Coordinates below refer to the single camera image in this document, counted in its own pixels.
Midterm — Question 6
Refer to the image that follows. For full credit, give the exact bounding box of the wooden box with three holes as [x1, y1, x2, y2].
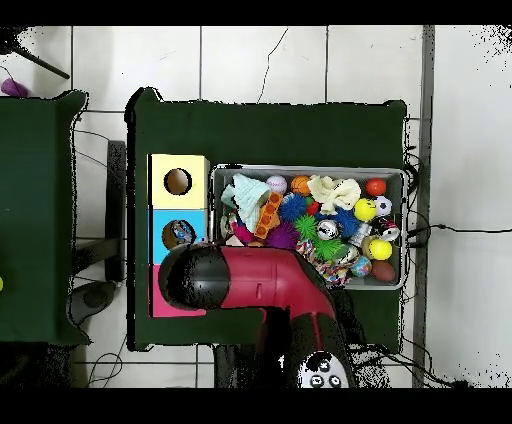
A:
[147, 154, 211, 319]

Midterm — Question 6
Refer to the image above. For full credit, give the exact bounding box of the shallow silver mesh bin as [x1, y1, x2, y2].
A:
[208, 163, 409, 291]

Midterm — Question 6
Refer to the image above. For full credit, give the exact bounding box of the orange plastic compartment tray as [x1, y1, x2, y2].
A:
[254, 191, 284, 240]

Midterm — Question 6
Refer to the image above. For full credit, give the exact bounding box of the light blue knitted cloth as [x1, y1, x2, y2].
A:
[219, 172, 272, 234]

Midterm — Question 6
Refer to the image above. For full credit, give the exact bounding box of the small white baseball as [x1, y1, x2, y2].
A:
[265, 174, 288, 195]

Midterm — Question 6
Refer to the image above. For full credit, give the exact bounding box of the small orange basketball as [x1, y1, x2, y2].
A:
[290, 174, 312, 197]

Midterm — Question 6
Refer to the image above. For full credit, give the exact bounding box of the dark green table cloth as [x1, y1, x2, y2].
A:
[0, 90, 91, 346]
[125, 87, 408, 353]

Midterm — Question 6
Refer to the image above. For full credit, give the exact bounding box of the cream waffle cloth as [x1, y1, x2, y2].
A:
[305, 174, 362, 217]

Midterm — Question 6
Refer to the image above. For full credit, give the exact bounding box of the yellow smiley ball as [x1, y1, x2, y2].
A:
[352, 197, 378, 222]

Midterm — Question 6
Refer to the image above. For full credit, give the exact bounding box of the plain orange ball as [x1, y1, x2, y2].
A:
[364, 177, 388, 197]

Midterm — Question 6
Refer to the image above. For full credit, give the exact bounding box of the small soccer ball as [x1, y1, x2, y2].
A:
[373, 195, 393, 217]

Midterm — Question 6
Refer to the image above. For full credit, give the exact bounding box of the small brown football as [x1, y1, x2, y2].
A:
[369, 260, 396, 283]

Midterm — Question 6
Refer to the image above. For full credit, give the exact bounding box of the black metal stand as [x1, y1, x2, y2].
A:
[71, 139, 127, 283]

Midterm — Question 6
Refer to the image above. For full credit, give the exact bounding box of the dark gray round base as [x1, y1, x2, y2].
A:
[71, 281, 117, 325]

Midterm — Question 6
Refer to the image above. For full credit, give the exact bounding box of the black tripod leg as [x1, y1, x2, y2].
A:
[0, 26, 71, 80]

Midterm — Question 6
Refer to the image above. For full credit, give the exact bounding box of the purple toy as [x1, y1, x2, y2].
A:
[0, 78, 30, 98]

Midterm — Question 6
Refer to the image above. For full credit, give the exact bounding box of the black floor cable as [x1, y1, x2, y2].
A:
[407, 223, 512, 238]

